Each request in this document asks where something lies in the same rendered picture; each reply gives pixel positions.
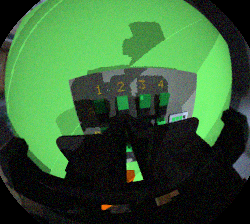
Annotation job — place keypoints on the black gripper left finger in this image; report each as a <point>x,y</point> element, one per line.
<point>110,145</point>

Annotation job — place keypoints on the grey switch panel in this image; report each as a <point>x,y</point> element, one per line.
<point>153,95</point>

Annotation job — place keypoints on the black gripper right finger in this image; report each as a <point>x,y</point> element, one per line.
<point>146,138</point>

